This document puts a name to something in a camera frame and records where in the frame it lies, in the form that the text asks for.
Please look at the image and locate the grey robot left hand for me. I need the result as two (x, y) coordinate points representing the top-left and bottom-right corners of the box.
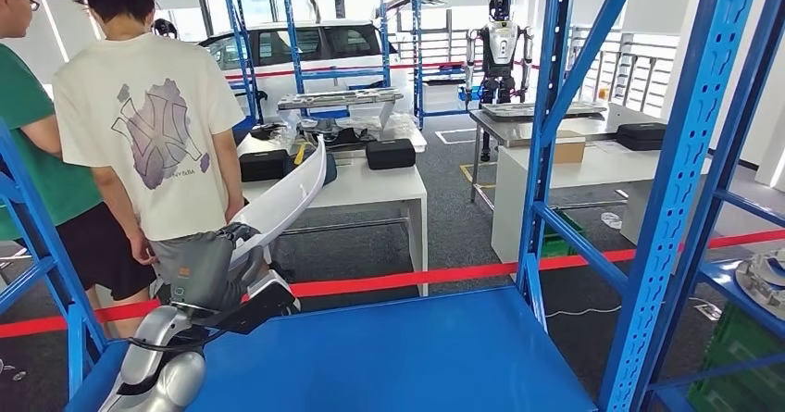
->
(150, 221), (268, 323)

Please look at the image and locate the white curved plastic part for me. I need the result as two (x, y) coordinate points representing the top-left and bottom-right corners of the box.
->
(230, 136), (328, 269)

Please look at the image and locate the blue metal shelf rack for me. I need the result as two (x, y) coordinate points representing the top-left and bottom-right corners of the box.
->
(279, 0), (393, 119)
(0, 0), (785, 412)
(143, 0), (265, 125)
(412, 0), (513, 130)

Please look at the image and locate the silver metal car part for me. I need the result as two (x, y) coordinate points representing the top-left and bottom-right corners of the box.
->
(734, 246), (785, 312)

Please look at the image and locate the black hard case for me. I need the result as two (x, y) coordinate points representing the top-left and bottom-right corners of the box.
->
(365, 138), (417, 171)
(616, 121), (668, 152)
(237, 149), (290, 183)

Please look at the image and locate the person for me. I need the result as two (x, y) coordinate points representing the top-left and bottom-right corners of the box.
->
(0, 0), (157, 340)
(52, 0), (248, 269)

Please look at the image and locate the white table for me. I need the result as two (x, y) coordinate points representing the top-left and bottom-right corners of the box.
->
(235, 132), (430, 297)
(490, 139), (713, 267)

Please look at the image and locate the red barrier tape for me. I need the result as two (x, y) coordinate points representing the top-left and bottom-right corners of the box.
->
(0, 228), (785, 341)

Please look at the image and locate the grey metal car panel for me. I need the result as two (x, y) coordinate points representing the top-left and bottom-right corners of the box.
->
(480, 100), (608, 122)
(277, 87), (406, 113)

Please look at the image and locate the clear plastic sheet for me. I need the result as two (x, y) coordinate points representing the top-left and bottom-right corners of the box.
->
(352, 113), (428, 150)

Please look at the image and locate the white car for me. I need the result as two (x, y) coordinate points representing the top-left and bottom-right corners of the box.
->
(197, 19), (412, 119)

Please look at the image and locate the steel table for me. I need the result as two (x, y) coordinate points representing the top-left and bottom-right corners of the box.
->
(467, 102), (667, 205)

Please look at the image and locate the green plastic crate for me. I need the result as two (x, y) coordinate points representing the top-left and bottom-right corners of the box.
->
(686, 301), (785, 412)
(539, 209), (587, 258)

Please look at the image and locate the cardboard box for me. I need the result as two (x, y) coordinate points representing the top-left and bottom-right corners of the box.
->
(552, 130), (587, 165)

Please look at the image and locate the white railing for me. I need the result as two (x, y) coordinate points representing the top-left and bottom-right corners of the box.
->
(564, 25), (679, 116)

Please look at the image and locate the floor socket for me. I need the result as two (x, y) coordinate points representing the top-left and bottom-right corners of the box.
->
(693, 301), (724, 323)

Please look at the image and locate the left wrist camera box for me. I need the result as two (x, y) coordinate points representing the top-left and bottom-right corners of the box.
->
(202, 270), (302, 337)

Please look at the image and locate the white cable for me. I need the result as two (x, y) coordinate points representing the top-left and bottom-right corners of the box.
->
(544, 303), (624, 319)

